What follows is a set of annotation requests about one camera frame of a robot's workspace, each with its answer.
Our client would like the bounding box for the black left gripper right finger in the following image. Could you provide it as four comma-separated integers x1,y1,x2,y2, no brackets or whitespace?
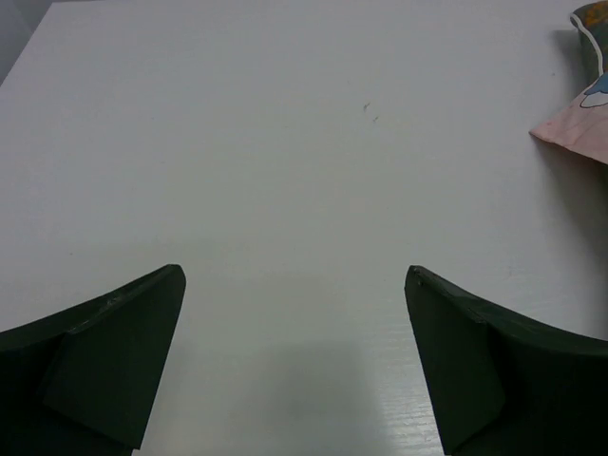
405,265,607,455

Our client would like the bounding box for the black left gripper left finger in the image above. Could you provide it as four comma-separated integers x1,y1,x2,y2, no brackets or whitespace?
1,264,186,455

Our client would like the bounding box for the pink cartoon print pillowcase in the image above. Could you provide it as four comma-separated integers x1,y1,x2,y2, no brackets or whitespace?
530,73,607,164

